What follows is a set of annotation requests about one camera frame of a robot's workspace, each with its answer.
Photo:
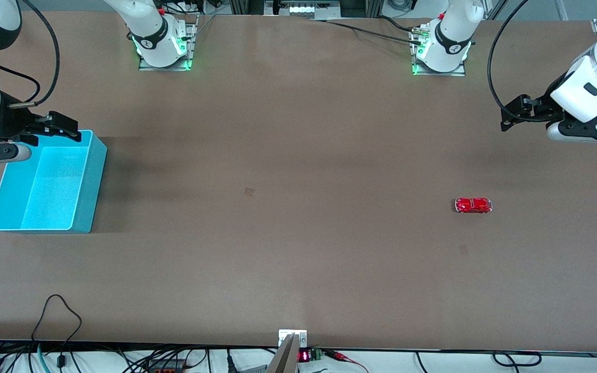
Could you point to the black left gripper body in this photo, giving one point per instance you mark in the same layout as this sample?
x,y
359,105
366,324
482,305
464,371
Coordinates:
x,y
538,110

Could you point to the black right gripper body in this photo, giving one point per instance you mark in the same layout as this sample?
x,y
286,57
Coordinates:
x,y
10,124

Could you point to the red beetle toy car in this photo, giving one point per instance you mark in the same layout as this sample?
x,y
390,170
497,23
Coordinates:
x,y
473,205

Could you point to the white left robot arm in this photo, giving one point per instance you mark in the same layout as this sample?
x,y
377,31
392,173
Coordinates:
x,y
451,41

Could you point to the blue plastic box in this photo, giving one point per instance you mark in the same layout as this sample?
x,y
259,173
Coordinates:
x,y
44,197

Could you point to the bright lit rack device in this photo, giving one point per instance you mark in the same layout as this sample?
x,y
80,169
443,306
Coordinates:
x,y
303,8

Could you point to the orange connector block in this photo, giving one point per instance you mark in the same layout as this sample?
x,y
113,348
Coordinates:
x,y
166,368

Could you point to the white mounting plate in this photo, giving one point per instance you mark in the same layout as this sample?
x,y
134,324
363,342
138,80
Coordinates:
x,y
301,334

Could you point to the red digit display module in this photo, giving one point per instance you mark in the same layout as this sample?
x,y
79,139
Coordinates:
x,y
304,356

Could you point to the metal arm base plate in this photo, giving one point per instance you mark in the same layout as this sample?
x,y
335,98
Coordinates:
x,y
459,72
190,46

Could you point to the grey metal camera bracket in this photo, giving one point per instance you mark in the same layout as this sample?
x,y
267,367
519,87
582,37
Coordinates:
x,y
285,357

